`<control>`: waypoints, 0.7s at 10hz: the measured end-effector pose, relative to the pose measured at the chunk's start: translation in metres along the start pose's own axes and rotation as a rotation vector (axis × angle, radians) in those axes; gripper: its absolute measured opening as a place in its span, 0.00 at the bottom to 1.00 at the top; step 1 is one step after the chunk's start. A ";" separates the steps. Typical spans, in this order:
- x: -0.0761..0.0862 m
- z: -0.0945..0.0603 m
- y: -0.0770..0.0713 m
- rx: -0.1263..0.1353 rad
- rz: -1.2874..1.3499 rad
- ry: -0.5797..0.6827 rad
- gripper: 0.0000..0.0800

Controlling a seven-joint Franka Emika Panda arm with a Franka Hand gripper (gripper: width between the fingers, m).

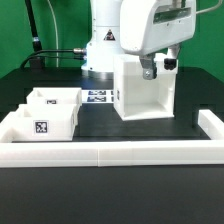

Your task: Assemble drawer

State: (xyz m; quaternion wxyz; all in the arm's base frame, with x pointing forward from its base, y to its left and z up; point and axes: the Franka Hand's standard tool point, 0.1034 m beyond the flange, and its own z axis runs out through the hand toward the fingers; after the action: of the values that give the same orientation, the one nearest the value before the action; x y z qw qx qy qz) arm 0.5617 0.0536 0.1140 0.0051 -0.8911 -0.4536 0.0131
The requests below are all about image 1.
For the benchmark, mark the white drawer cabinet box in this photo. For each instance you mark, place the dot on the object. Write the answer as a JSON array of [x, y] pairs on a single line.
[[136, 98]]

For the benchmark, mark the white marker sheet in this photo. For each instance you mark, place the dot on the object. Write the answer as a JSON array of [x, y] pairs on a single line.
[[97, 96]]

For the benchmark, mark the white front drawer tray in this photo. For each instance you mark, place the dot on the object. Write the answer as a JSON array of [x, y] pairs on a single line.
[[45, 122]]

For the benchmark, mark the white U-shaped fence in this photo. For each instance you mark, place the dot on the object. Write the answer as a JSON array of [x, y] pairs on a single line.
[[127, 153]]

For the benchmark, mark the white drawer tray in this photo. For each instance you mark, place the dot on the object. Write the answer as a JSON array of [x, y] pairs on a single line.
[[45, 122], [55, 99]]

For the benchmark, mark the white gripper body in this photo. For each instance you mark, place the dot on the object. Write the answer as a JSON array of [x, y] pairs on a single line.
[[147, 26]]

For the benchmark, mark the white rear drawer tray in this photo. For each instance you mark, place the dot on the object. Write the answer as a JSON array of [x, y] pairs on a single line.
[[55, 99]]

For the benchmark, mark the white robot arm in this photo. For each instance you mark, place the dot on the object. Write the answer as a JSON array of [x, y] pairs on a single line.
[[104, 44]]

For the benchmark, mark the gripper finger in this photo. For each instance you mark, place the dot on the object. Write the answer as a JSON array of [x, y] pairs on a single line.
[[149, 67], [170, 61]]

